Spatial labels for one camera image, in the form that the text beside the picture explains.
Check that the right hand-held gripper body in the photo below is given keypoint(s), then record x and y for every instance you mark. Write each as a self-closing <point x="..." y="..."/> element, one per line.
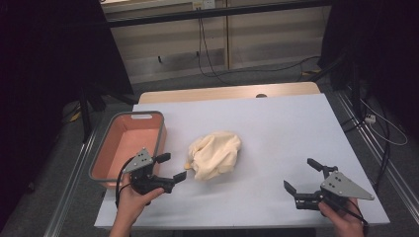
<point x="342" y="187"/>

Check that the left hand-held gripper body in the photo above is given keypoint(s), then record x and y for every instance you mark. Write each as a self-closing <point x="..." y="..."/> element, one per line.
<point x="140" y="161"/>

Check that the pink basket with grey rim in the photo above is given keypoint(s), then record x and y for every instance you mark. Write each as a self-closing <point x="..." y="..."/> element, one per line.
<point x="128" y="138"/>

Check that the cream cloth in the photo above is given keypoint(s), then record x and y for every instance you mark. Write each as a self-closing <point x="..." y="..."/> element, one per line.
<point x="214" y="154"/>

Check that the person's right hand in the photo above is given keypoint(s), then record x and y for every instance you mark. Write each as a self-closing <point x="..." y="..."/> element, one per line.
<point x="346" y="225"/>

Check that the person's left hand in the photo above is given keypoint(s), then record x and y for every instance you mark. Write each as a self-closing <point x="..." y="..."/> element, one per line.
<point x="130" y="204"/>

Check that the white table cover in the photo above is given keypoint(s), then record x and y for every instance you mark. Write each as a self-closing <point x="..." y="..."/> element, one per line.
<point x="280" y="131"/>

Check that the white power strip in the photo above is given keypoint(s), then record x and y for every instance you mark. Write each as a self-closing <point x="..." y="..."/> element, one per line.
<point x="370" y="118"/>

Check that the black tripod stand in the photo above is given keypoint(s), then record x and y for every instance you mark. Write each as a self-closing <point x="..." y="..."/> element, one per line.
<point x="86" y="112"/>

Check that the wooden table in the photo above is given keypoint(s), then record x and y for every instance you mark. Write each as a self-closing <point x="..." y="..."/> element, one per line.
<point x="204" y="94"/>

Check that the black curtain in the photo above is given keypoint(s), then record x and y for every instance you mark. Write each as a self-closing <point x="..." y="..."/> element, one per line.
<point x="42" y="65"/>
<point x="378" y="49"/>

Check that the black horizontal beam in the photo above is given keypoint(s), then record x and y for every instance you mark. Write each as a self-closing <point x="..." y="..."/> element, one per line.
<point x="214" y="13"/>

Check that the aluminium floor rail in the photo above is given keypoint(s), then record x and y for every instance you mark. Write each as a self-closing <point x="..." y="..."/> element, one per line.
<point x="378" y="144"/>
<point x="70" y="184"/>

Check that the white wall socket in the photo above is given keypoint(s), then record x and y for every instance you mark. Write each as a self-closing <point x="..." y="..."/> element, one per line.
<point x="204" y="4"/>

